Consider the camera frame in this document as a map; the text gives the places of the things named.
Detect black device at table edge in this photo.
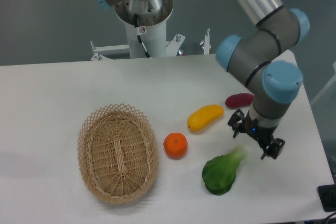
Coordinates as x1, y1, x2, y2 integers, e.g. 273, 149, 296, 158
317, 184, 335, 212

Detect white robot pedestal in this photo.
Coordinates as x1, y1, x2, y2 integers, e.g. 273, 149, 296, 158
115, 0, 173, 51

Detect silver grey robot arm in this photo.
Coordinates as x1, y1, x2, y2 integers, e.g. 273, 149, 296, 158
95, 0, 310, 158

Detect orange tangerine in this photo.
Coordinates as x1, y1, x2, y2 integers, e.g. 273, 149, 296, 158
163, 132, 188, 159

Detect woven wicker basket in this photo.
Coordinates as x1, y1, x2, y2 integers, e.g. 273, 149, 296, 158
77, 103, 159, 204

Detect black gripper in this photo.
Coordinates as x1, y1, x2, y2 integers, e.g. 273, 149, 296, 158
227, 109, 286, 160

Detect white pedestal base frame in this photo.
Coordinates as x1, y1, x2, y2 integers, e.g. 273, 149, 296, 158
89, 28, 213, 61

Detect green bok choy vegetable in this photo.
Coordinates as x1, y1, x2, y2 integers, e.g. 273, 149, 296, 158
202, 145, 249, 196

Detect purple sweet potato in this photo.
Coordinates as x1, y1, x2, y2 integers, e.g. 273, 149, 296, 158
225, 93, 255, 109

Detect black cable on pedestal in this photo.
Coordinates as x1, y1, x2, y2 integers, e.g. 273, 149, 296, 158
133, 13, 152, 58

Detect yellow mango fruit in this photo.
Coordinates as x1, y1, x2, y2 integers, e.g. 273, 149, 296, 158
187, 104, 224, 132

